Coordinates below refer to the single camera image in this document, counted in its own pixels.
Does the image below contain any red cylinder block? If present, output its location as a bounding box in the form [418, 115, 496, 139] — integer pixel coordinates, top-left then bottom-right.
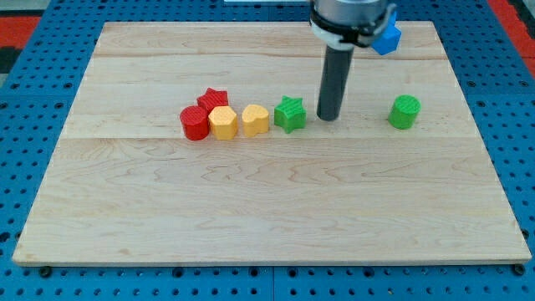
[179, 105, 209, 140]

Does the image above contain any green star block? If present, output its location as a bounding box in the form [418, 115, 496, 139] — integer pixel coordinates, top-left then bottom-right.
[274, 95, 307, 134]

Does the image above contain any red star block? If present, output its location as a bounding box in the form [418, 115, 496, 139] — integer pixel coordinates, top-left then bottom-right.
[196, 88, 229, 114]

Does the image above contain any light wooden board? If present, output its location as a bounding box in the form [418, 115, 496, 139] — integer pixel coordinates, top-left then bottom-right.
[13, 21, 532, 267]

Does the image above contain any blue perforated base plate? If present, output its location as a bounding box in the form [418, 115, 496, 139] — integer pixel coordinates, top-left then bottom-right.
[1, 1, 534, 300]

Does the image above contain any yellow heart block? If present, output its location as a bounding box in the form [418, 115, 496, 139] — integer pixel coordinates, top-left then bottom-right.
[242, 105, 269, 137]

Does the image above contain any green cylinder block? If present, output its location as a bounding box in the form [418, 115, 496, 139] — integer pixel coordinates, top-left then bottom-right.
[388, 94, 421, 130]

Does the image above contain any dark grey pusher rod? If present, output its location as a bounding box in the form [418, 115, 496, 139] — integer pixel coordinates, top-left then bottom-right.
[316, 46, 354, 121]

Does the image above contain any blue block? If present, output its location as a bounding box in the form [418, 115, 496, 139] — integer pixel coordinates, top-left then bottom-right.
[371, 13, 402, 55]

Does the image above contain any yellow hexagon block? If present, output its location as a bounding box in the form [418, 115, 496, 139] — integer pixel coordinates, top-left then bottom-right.
[208, 106, 238, 140]

